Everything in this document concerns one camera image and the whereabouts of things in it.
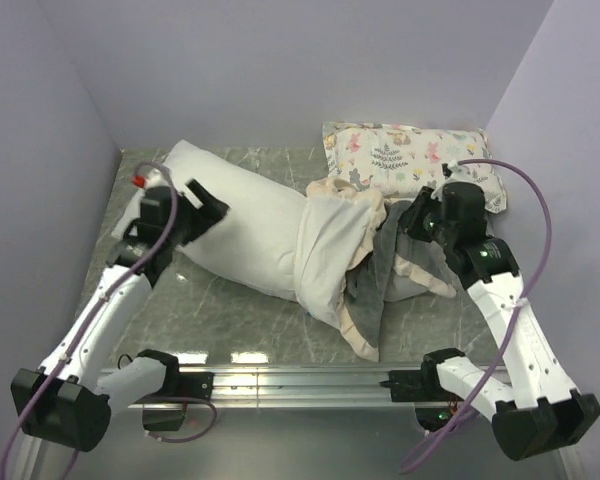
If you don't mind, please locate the white pillow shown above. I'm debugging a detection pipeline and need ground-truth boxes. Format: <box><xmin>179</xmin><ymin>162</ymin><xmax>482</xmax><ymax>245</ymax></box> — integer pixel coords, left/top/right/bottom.
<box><xmin>112</xmin><ymin>138</ymin><xmax>311</xmax><ymax>304</ymax></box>

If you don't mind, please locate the grey and cream ruffled pillowcase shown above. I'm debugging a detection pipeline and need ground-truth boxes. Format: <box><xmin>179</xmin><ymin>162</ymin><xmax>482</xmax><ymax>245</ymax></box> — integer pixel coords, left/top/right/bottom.
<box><xmin>289</xmin><ymin>178</ymin><xmax>456</xmax><ymax>362</ymax></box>

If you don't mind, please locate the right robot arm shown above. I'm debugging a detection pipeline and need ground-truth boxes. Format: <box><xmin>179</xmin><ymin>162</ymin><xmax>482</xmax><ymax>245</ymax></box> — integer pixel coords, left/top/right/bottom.
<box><xmin>399</xmin><ymin>182</ymin><xmax>600</xmax><ymax>461</ymax></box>

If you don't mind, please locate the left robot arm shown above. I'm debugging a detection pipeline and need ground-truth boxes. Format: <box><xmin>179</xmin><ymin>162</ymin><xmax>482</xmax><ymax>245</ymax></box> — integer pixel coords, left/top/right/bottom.
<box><xmin>11</xmin><ymin>180</ymin><xmax>229</xmax><ymax>452</ymax></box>

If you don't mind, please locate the animal print pillow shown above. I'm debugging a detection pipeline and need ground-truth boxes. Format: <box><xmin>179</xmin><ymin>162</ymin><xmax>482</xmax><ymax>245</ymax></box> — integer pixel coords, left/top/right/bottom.
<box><xmin>322</xmin><ymin>122</ymin><xmax>492</xmax><ymax>199</ymax></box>

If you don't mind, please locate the right base electronics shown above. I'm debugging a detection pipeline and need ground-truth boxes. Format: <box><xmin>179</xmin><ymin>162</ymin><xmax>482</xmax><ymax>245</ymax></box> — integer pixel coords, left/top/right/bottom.
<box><xmin>415</xmin><ymin>408</ymin><xmax>478</xmax><ymax>436</ymax></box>

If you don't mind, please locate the black left base box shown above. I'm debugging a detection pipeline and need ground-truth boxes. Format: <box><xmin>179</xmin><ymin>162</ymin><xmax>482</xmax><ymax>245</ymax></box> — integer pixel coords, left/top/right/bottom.
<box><xmin>142</xmin><ymin>404</ymin><xmax>187</xmax><ymax>432</ymax></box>

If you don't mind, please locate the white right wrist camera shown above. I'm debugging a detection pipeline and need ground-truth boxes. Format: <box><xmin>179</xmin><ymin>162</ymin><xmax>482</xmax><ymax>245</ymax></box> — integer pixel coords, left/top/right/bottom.
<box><xmin>431</xmin><ymin>160</ymin><xmax>473</xmax><ymax>200</ymax></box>

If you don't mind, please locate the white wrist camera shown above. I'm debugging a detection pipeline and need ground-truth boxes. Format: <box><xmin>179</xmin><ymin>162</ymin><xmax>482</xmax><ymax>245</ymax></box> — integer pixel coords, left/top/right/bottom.
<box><xmin>131</xmin><ymin>169</ymin><xmax>174</xmax><ymax>191</ymax></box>
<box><xmin>431</xmin><ymin>160</ymin><xmax>473</xmax><ymax>200</ymax></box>

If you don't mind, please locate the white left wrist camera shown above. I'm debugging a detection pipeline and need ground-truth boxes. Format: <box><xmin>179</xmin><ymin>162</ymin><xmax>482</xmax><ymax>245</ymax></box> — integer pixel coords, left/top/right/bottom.
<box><xmin>131</xmin><ymin>169</ymin><xmax>174</xmax><ymax>191</ymax></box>

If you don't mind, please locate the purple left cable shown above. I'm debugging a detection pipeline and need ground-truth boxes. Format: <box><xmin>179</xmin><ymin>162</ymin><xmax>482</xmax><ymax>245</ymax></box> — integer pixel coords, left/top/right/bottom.
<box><xmin>0</xmin><ymin>160</ymin><xmax>219</xmax><ymax>480</ymax></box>

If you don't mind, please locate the aluminium mounting rail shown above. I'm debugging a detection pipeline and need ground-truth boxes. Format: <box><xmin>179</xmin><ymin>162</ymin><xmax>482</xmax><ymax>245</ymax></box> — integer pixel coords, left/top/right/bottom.
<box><xmin>99</xmin><ymin>212</ymin><xmax>565</xmax><ymax>412</ymax></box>

